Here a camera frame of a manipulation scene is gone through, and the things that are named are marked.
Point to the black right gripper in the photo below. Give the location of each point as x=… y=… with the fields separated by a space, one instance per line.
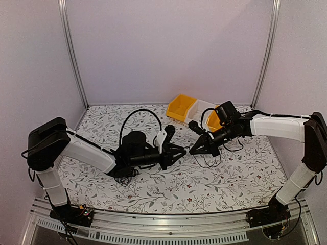
x=204 y=140

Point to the aluminium frame post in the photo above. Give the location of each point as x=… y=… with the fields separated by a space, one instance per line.
x=276 y=4
x=71 y=52

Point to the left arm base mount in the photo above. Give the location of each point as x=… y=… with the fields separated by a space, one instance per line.
x=81 y=216

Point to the left aluminium frame post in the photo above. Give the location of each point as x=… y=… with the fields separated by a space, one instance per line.
x=71 y=52

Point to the right yellow plastic bin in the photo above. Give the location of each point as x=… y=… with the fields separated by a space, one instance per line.
x=213 y=122

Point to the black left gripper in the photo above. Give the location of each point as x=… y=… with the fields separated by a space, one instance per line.
x=168 y=153

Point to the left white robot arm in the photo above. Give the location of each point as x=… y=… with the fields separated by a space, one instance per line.
x=55 y=138

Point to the aluminium front rail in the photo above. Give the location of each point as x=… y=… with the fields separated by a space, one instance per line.
x=112 y=227

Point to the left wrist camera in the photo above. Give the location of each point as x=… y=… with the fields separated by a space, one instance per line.
x=163 y=137

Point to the white translucent plastic bin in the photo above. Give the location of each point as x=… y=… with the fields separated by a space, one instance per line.
x=195 y=112

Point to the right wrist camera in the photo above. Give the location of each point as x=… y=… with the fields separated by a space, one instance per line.
x=193 y=125

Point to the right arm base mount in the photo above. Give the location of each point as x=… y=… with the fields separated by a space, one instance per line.
x=274 y=213

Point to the yellow plastic bin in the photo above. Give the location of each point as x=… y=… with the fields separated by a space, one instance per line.
x=213 y=122
x=178 y=108

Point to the right aluminium frame post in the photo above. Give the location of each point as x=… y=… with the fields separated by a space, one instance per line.
x=276 y=4

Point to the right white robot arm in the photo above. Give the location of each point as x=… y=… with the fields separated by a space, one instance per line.
x=310 y=130

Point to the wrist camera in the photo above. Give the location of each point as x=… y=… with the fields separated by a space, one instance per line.
x=193 y=125
x=163 y=137

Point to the left yellow plastic bin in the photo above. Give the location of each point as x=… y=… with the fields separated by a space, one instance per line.
x=178 y=108

